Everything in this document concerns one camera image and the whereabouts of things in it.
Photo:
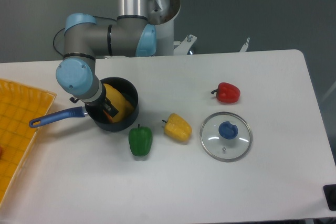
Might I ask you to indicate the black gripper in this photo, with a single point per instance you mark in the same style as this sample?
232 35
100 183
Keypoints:
97 100

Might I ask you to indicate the yellow toy bread slice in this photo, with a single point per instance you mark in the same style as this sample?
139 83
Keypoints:
120 103

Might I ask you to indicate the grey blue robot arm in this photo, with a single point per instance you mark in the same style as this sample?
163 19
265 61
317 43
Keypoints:
84 41

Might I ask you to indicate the green toy bell pepper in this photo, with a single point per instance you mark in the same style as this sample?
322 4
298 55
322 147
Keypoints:
140 140

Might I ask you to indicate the yellow toy bell pepper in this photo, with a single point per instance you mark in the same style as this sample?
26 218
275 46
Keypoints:
177 128

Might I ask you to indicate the yellow woven basket tray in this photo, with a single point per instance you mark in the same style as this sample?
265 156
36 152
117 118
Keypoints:
20 103

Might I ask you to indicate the red toy bell pepper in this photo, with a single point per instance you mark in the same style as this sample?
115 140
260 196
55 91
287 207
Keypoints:
226 93

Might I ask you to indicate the glass lid blue knob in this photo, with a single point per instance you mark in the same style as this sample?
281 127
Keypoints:
226 136

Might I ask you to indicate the black device at table edge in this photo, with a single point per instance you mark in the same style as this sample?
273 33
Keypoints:
330 192

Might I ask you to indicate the black pot blue handle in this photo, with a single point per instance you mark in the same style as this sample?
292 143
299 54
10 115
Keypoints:
100 117

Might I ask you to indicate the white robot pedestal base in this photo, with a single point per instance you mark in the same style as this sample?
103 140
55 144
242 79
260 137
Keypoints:
164 24

